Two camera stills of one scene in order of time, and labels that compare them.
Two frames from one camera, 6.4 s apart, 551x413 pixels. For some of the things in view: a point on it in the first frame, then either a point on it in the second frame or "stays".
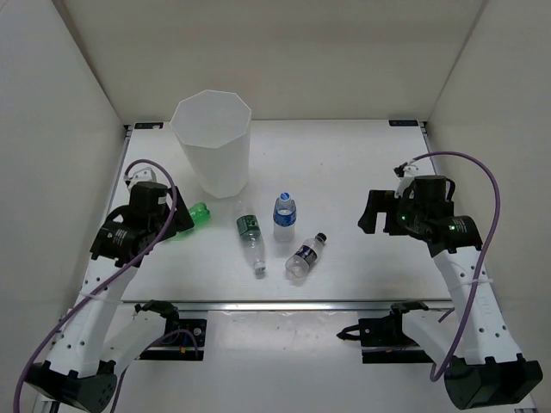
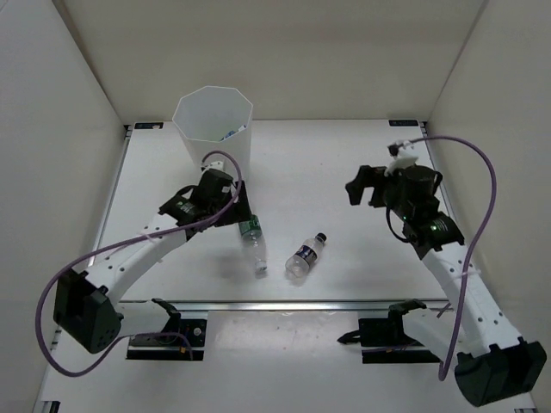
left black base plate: (186, 342) stays
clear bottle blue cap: (284, 218) → (233, 132)
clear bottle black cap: (298, 265) stays
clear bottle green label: (248, 225) stays
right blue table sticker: (404, 123) stays
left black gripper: (182, 218) → (240, 210)
